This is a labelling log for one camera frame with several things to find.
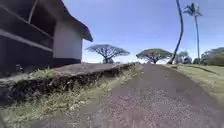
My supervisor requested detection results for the bare flat-crowned tree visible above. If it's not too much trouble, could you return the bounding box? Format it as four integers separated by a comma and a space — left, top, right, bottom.
85, 43, 131, 65

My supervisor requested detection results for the green flat-crowned tree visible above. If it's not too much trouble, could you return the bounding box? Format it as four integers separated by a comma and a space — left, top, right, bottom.
135, 48, 173, 65

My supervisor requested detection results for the building with dark roof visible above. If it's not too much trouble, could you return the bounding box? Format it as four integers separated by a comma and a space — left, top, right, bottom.
0, 0, 94, 76

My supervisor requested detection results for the dark grey asphalt path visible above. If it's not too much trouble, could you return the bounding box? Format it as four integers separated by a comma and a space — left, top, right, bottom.
19, 63, 224, 128

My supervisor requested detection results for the dry grass verge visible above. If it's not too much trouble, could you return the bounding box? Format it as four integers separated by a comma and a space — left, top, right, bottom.
0, 63, 145, 128

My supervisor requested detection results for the green grass lawn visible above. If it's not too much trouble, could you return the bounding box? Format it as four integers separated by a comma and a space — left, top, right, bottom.
165, 63, 224, 105

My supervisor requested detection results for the tall thin palm tree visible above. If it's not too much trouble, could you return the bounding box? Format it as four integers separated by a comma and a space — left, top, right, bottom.
182, 1, 204, 65

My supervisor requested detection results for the row of trees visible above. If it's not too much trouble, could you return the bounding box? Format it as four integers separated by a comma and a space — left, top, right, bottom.
174, 46, 224, 67

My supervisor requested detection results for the dark stone retaining wall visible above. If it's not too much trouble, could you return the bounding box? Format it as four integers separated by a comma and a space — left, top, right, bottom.
0, 62, 138, 108

